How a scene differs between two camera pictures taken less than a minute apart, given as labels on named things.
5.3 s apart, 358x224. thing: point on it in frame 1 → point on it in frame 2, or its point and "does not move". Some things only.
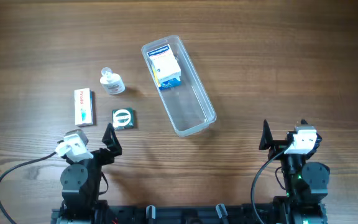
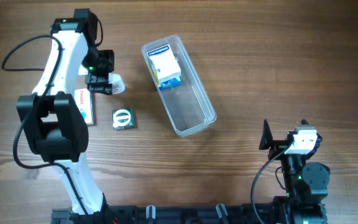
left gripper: [101, 153] → [99, 79]
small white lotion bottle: [112, 83] does not move
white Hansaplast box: [164, 63] does not move
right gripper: [279, 148] does not move
